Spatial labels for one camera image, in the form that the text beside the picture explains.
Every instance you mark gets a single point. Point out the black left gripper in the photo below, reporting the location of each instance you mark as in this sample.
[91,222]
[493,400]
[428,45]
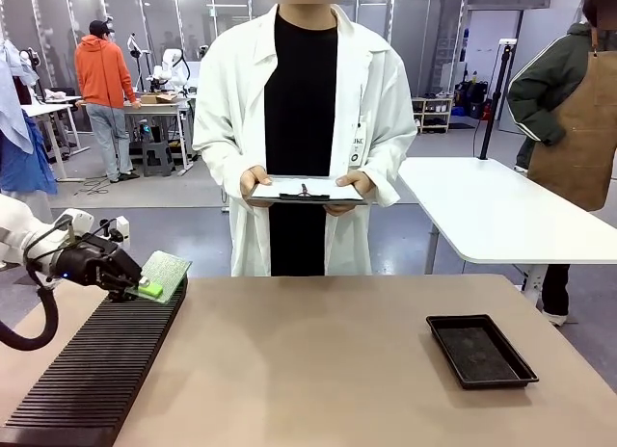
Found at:
[79,261]

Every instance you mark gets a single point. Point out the green PCB board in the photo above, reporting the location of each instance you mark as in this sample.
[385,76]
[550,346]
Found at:
[166,271]

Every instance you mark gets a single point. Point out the grey clipboard with paper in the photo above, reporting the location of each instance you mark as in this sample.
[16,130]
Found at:
[308,189]

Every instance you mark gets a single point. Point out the person's right forearm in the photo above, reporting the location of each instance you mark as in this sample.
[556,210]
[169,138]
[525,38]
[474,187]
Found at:
[217,163]

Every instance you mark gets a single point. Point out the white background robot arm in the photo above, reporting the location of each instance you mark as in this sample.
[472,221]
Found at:
[169,61]

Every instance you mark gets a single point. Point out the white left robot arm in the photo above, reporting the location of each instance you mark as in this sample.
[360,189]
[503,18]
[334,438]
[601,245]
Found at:
[19,225]

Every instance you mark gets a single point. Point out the white jointed stand arm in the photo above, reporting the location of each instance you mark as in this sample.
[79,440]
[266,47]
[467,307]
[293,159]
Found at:
[134,44]

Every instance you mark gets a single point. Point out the person's left forearm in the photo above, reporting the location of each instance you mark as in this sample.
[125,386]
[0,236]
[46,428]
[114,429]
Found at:
[393,163]

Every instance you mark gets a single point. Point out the black slotted PCB rack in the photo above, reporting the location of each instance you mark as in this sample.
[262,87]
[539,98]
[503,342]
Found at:
[96,360]

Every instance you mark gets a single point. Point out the person's right hand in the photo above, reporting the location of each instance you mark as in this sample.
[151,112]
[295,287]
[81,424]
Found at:
[250,179]

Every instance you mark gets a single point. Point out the person's left hand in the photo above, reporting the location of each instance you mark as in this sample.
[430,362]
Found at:
[364,182]

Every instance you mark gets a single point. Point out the grey step stool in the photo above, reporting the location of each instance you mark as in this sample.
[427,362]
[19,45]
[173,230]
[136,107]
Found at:
[156,158]

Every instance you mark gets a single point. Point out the device with green light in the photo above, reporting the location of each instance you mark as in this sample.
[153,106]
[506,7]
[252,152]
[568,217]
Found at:
[147,129]

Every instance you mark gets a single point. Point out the person in blue shirt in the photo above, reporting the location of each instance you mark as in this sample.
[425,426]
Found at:
[21,158]

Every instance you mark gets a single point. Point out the white desk with cardboard box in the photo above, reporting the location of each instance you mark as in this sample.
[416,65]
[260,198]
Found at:
[164,110]

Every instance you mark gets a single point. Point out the brown cardboard box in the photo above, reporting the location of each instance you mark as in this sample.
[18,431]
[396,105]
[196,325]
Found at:
[159,98]

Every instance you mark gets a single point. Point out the white desk with cloth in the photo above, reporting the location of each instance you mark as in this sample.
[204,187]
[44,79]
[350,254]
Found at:
[48,110]

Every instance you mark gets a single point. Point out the person in orange hoodie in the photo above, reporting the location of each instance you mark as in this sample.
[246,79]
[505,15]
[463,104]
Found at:
[99,71]

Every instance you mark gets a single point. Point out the person in white lab coat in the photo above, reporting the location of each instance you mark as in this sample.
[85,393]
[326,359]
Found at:
[231,90]

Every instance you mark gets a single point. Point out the white name badge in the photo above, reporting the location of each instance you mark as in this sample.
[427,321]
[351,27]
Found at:
[357,146]

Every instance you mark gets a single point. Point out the wooden shoe shelf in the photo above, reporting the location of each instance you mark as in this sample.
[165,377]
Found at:
[434,112]

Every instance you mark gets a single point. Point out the black plastic tray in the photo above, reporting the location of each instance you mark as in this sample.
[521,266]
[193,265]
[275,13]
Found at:
[482,353]

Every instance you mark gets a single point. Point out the large white table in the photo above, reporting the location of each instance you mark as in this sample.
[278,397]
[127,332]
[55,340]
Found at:
[496,206]

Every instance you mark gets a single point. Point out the black bags pile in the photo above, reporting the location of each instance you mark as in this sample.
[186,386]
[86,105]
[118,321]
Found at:
[474,97]

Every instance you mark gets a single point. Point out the black pole with white top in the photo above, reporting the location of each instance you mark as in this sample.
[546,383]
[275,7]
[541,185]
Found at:
[496,95]

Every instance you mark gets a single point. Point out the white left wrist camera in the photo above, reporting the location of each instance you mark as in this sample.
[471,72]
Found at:
[79,220]

